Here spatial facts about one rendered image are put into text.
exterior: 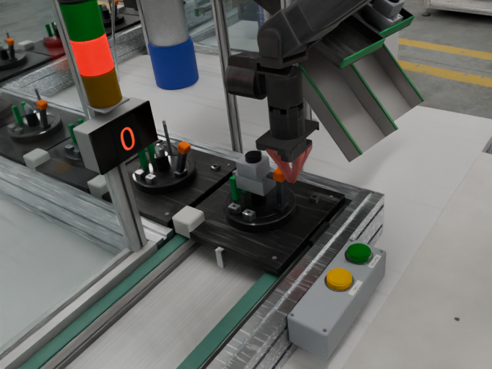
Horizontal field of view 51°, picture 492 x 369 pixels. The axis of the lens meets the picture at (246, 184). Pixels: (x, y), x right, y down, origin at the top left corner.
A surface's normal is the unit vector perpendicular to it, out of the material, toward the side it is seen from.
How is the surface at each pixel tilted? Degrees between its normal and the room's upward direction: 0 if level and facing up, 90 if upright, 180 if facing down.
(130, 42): 90
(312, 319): 0
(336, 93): 45
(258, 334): 0
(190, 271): 0
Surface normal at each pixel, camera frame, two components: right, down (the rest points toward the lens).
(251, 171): -0.59, 0.50
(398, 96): 0.41, -0.33
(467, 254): -0.11, -0.82
